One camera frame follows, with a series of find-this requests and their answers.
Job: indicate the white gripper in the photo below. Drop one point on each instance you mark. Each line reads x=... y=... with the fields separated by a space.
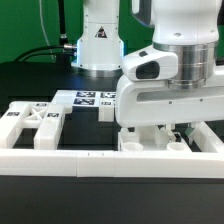
x=148 y=103

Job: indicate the white chair seat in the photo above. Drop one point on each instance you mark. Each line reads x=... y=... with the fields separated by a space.
x=150 y=138

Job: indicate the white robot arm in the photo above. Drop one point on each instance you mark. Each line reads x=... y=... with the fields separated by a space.
x=188 y=28

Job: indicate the white U-shaped obstacle fence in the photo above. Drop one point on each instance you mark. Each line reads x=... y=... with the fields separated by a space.
x=173 y=162

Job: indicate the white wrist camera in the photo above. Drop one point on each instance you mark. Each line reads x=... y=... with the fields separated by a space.
x=150 y=64

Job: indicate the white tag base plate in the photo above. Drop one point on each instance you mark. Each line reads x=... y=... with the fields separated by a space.
x=84 y=98

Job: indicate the white chair back frame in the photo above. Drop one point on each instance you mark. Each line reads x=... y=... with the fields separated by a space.
x=47 y=118

